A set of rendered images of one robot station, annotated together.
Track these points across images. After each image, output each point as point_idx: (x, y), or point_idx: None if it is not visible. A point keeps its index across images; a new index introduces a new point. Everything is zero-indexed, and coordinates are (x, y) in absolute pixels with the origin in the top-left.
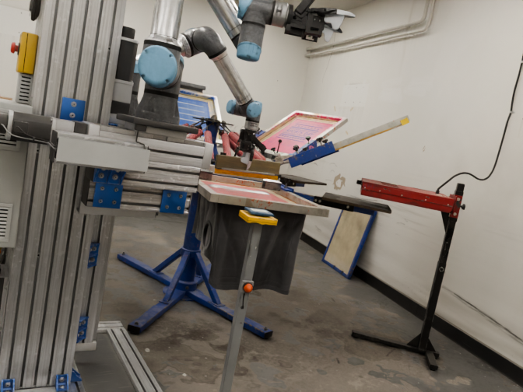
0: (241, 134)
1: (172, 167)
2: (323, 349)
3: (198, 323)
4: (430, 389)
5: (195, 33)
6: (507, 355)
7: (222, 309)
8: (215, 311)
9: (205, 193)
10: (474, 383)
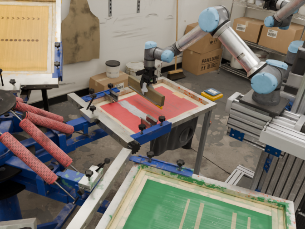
0: (153, 72)
1: None
2: (79, 161)
3: (93, 228)
4: (94, 126)
5: (229, 16)
6: (50, 96)
7: (66, 217)
8: (61, 226)
9: (209, 108)
10: (73, 113)
